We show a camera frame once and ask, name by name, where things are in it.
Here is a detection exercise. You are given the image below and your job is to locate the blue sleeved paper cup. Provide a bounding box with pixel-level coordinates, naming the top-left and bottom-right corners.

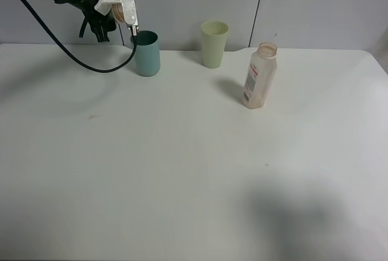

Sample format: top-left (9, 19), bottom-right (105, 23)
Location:
top-left (112, 4), bottom-right (125, 24)

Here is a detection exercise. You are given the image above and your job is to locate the teal plastic cup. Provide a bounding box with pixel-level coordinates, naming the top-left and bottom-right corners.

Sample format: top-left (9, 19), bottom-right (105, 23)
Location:
top-left (131, 30), bottom-right (161, 76)

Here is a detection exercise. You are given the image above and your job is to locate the pale green plastic cup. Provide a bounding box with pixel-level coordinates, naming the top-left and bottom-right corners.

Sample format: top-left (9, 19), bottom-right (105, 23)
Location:
top-left (201, 21), bottom-right (229, 69)

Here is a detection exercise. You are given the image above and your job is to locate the black braided left cable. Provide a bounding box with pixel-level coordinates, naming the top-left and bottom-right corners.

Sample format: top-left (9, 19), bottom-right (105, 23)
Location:
top-left (0, 0), bottom-right (140, 73)

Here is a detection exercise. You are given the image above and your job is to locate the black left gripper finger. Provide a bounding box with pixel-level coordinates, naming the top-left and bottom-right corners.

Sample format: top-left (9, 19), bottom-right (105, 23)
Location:
top-left (90, 24), bottom-right (110, 43)

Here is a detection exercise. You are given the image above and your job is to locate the clear plastic drink bottle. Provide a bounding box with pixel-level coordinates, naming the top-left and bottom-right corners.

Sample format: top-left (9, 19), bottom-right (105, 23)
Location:
top-left (243, 42), bottom-right (277, 109)

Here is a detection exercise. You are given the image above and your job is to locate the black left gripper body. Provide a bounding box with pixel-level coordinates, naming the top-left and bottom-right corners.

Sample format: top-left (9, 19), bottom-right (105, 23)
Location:
top-left (80, 10), bottom-right (116, 35)

